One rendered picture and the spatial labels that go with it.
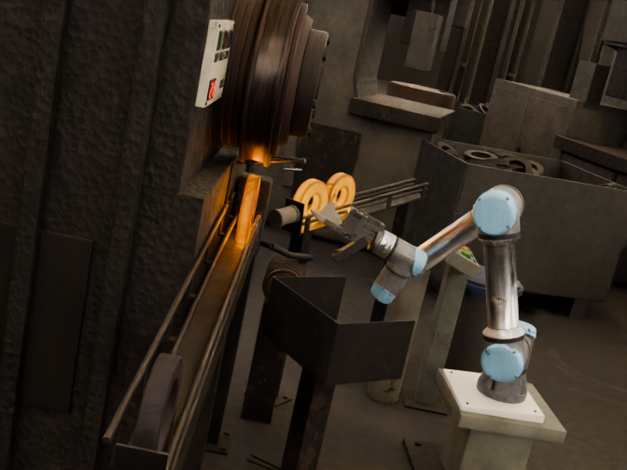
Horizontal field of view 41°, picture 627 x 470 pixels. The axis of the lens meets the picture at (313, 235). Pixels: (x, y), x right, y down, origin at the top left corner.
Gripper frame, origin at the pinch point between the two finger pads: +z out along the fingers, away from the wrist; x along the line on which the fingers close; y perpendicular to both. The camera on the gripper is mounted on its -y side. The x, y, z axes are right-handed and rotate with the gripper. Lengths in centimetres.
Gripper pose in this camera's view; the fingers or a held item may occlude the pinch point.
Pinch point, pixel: (313, 214)
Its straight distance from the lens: 241.6
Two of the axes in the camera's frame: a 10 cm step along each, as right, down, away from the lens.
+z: -8.8, -4.7, -0.9
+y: 4.8, -8.5, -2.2
